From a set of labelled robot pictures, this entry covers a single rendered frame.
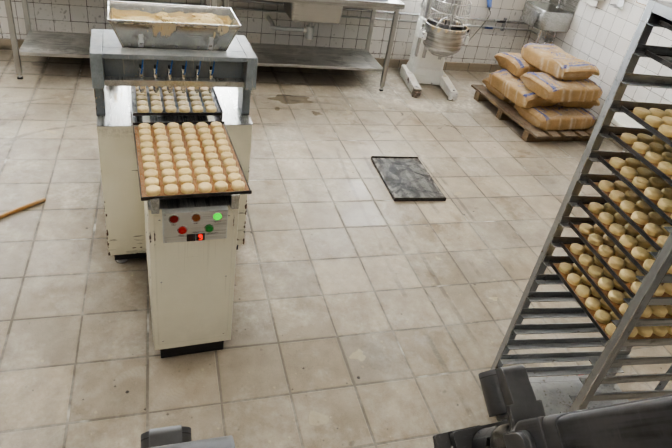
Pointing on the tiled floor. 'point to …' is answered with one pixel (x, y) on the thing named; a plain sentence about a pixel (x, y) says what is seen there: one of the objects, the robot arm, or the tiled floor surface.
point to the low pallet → (528, 122)
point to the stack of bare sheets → (407, 179)
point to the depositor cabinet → (118, 133)
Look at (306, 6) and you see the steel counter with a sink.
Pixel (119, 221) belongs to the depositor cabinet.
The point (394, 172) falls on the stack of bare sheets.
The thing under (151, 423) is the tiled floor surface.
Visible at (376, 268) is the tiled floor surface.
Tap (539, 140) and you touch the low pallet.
